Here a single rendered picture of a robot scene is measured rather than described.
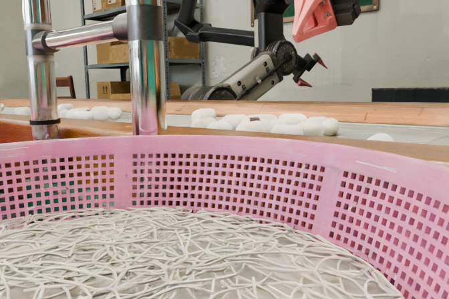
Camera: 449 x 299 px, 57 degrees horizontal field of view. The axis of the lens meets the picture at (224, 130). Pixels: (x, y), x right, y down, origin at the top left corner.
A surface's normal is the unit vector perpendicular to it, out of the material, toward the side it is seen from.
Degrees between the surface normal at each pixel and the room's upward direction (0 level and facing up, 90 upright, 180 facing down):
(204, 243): 25
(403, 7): 90
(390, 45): 90
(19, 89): 90
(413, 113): 45
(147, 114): 90
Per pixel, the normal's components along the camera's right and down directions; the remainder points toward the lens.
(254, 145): -0.56, -0.16
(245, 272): 0.20, -0.90
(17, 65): 0.75, 0.06
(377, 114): -0.48, -0.63
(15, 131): -0.65, 0.11
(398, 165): -0.93, -0.21
